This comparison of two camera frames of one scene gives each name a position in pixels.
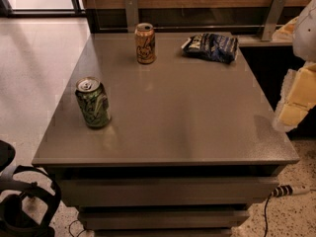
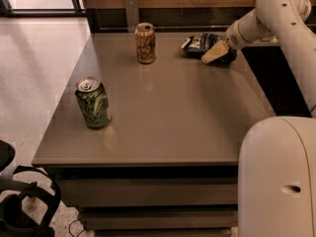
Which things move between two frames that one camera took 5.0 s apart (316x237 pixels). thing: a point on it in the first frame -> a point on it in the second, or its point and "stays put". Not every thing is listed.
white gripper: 306,34 -> 235,37
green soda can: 94,101 stays put
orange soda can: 145,42 stays put
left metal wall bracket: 131,13 stays put
